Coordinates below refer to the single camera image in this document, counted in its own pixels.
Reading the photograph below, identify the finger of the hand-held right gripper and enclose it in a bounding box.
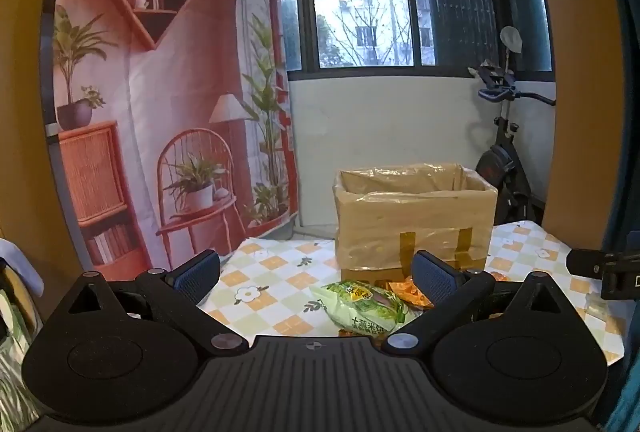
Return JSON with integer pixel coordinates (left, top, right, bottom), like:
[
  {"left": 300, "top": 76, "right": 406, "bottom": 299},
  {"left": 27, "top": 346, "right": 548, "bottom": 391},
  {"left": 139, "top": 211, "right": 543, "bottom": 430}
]
[{"left": 567, "top": 249, "right": 608, "bottom": 281}]

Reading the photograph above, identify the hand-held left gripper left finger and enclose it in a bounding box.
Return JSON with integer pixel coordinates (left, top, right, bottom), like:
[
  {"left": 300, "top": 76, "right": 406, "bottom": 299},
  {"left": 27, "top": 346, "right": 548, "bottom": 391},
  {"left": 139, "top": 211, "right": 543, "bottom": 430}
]
[{"left": 65, "top": 250, "right": 251, "bottom": 355}]

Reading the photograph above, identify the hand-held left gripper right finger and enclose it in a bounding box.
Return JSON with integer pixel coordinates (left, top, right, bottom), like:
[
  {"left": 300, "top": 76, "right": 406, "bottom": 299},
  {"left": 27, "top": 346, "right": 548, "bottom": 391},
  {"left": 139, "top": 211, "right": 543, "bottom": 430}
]
[{"left": 382, "top": 250, "right": 576, "bottom": 355}]

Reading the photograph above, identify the orange chips packet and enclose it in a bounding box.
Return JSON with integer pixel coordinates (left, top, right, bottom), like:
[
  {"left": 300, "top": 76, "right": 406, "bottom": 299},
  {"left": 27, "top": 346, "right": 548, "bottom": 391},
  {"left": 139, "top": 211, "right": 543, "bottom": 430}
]
[{"left": 387, "top": 276, "right": 436, "bottom": 311}]

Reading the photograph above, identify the plastic-lined cardboard box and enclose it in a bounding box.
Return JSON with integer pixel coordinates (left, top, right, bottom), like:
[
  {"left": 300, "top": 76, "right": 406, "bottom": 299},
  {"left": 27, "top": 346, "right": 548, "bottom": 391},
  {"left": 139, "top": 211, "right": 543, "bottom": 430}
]
[{"left": 332, "top": 163, "right": 499, "bottom": 285}]

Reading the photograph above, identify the green snack packet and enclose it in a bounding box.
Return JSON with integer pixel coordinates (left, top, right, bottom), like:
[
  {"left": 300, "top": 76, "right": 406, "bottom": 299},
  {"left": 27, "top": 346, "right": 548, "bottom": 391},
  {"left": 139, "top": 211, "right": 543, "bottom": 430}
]
[{"left": 310, "top": 281, "right": 423, "bottom": 338}]

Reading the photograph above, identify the small clear packet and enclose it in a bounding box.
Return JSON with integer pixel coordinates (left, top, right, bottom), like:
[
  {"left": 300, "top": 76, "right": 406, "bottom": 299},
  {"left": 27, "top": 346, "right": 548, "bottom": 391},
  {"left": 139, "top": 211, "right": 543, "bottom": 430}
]
[{"left": 582, "top": 292, "right": 608, "bottom": 323}]

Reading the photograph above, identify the checkered floral tablecloth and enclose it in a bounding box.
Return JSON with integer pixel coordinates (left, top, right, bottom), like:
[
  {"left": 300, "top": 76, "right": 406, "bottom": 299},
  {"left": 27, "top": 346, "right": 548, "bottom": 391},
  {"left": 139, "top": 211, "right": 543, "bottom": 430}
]
[{"left": 197, "top": 219, "right": 626, "bottom": 368}]

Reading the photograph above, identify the black exercise bike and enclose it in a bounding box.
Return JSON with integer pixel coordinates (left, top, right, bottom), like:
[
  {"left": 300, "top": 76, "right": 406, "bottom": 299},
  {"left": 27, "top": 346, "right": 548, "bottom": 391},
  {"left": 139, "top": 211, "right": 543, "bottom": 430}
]
[{"left": 467, "top": 59, "right": 558, "bottom": 225}]

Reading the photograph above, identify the white cloth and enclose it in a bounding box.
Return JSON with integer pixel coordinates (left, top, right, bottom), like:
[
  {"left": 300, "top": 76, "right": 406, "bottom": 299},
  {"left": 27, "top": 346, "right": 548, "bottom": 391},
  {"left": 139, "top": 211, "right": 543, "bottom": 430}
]
[{"left": 0, "top": 237, "right": 46, "bottom": 297}]

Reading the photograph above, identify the printed room backdrop cloth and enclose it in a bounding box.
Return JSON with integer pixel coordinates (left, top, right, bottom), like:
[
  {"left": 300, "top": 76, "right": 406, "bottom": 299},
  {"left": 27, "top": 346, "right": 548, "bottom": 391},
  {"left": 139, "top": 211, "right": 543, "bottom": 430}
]
[{"left": 42, "top": 0, "right": 301, "bottom": 283}]

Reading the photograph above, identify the green striped bag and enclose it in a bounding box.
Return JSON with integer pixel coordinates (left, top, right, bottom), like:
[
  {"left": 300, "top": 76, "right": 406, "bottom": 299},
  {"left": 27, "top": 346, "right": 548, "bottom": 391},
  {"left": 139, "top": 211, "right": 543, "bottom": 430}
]
[{"left": 0, "top": 289, "right": 43, "bottom": 418}]

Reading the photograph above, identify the white round object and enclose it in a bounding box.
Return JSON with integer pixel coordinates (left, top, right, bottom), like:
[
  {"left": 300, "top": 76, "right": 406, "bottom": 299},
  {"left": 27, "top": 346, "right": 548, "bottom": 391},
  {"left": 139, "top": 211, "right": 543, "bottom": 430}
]
[{"left": 500, "top": 26, "right": 523, "bottom": 52}]

